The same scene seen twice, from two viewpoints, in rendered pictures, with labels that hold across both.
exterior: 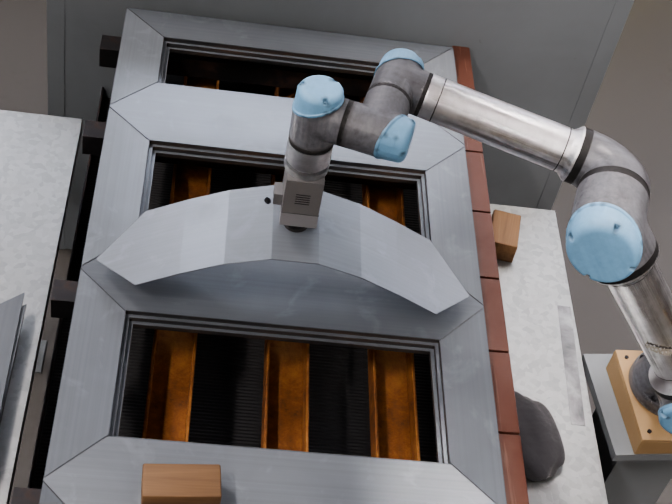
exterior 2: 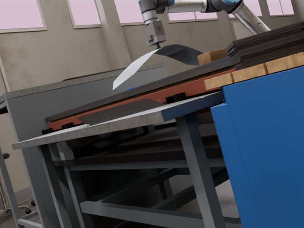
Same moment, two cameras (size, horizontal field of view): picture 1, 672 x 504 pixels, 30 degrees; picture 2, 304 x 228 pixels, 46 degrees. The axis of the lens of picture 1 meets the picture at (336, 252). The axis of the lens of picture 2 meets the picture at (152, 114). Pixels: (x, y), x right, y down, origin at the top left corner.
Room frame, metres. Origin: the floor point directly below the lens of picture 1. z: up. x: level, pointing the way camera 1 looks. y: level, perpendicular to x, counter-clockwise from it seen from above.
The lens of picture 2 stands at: (-0.03, 1.07, 0.78)
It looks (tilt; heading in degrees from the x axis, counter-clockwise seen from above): 2 degrees down; 331
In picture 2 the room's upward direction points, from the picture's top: 16 degrees counter-clockwise
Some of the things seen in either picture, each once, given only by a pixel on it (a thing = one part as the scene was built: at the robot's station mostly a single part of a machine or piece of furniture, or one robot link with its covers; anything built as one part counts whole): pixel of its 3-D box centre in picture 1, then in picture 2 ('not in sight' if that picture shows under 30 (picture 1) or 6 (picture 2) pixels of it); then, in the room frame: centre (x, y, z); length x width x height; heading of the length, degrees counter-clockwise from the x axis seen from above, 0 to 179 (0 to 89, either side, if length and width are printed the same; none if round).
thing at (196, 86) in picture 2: not in sight; (121, 106); (1.47, 0.39, 0.79); 1.56 x 0.09 x 0.06; 10
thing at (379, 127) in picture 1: (379, 125); (161, 0); (1.53, -0.02, 1.26); 0.11 x 0.11 x 0.08; 84
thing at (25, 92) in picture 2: not in sight; (78, 85); (2.64, 0.17, 1.03); 1.30 x 0.60 x 0.04; 100
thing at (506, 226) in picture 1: (502, 235); not in sight; (1.93, -0.34, 0.71); 0.10 x 0.06 x 0.05; 179
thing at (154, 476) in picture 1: (180, 488); (213, 58); (1.05, 0.15, 0.87); 0.12 x 0.06 x 0.05; 104
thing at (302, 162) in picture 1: (309, 149); (149, 17); (1.53, 0.08, 1.18); 0.08 x 0.08 x 0.05
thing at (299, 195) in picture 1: (296, 182); (152, 32); (1.53, 0.09, 1.10); 0.10 x 0.09 x 0.16; 99
